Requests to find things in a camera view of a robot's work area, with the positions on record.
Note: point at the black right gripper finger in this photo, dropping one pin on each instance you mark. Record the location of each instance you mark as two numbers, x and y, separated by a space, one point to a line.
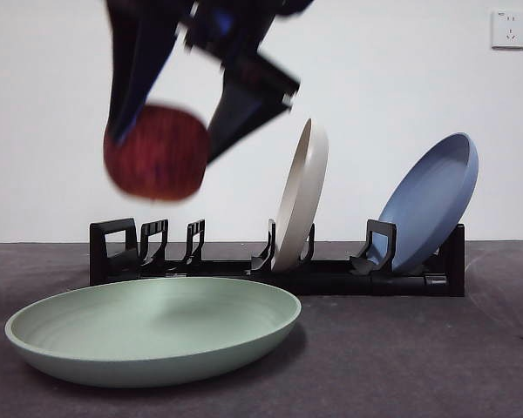
135 56
244 109

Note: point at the red apple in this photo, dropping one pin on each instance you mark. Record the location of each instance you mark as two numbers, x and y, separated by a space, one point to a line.
157 157

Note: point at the green plate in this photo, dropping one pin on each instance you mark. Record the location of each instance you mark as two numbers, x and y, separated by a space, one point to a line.
148 331

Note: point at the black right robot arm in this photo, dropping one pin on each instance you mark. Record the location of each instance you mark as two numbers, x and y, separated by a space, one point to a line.
235 26

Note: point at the beige plate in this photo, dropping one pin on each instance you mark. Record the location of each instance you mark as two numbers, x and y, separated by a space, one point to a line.
305 191

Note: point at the black plate rack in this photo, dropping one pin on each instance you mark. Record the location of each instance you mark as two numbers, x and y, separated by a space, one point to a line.
331 285

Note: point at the blue plate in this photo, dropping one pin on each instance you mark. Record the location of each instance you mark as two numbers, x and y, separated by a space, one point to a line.
427 200

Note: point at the white wall socket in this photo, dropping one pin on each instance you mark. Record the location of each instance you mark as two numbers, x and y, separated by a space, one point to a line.
508 29

